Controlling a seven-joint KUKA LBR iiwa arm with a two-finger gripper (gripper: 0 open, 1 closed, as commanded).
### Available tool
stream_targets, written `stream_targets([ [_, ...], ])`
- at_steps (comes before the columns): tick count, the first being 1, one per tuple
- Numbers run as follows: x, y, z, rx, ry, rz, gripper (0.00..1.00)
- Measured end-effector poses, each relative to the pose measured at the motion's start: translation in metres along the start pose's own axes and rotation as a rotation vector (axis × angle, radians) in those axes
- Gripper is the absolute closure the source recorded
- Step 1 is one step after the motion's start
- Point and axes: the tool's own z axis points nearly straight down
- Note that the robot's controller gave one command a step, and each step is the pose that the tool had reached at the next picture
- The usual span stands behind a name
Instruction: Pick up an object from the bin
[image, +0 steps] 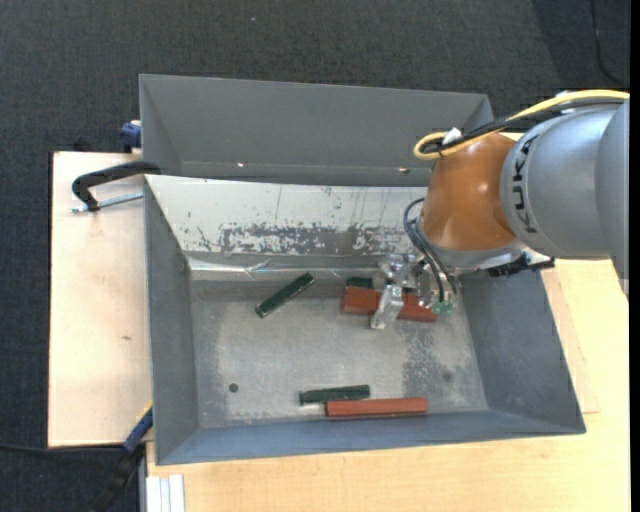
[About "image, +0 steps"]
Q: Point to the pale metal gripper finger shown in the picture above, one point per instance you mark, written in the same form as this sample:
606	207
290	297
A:
386	310
390	272

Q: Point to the red-brown flat block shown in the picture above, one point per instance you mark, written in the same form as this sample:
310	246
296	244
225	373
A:
375	407
359	301

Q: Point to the black cylinder on white bracket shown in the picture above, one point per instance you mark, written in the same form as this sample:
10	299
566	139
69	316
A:
515	266

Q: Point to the dark green flat block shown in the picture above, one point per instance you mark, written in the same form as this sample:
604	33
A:
285	296
334	394
359	282

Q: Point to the grey metal bin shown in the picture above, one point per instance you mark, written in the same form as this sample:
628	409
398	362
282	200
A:
310	345

